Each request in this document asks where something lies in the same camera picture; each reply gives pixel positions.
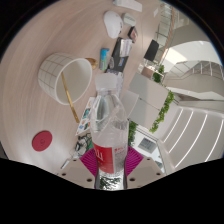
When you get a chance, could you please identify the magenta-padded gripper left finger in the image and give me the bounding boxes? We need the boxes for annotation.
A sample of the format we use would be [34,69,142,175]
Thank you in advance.
[54,148,99,190]

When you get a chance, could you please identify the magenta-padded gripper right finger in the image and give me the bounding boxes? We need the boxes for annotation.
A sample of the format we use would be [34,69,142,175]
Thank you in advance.
[123,145,167,190]

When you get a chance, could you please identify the clear red-labelled water bottle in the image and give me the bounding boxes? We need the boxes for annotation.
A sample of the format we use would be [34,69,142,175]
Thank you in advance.
[89,72,130,191]

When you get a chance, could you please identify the green plants on wooden stand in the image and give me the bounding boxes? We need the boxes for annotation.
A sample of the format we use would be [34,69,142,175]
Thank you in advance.
[128,120,138,148]

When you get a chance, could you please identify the flat round red coaster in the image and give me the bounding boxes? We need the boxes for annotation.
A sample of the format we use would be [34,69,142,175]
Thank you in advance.
[31,130,54,153]

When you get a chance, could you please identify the colourful sticker sheet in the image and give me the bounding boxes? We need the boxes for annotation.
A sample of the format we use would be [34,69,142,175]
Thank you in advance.
[75,96,101,136]

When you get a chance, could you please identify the ceiling light strips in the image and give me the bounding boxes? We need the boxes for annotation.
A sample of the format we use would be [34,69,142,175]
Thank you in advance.
[164,108,224,163]

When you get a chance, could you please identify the green plants atop cabinet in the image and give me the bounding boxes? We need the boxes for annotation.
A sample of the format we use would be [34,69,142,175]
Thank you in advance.
[148,90,175,134]

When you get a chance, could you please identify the gold stirring spoon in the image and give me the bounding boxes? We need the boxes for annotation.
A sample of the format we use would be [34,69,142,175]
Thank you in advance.
[60,71,81,124]

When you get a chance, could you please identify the white grid-patterned mug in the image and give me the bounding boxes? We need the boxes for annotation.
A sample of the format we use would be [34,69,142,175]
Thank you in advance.
[37,52,99,106]

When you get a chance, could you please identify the blue-green tube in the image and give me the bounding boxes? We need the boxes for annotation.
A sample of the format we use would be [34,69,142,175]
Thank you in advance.
[99,48,111,72]

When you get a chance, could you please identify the black chair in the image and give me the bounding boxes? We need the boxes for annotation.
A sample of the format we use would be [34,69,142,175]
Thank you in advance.
[143,39,160,63]

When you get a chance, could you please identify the small dark red device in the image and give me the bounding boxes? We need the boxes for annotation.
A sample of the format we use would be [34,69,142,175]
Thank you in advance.
[127,25,139,43]

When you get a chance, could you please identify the white computer mouse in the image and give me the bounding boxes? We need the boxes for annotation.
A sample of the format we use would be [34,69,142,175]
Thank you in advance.
[103,10,124,40]

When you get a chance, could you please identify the small white case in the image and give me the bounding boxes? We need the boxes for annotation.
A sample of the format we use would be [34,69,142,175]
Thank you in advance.
[121,12,137,27]

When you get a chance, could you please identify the white power strip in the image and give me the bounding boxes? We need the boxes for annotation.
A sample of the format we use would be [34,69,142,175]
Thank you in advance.
[112,0,144,13]

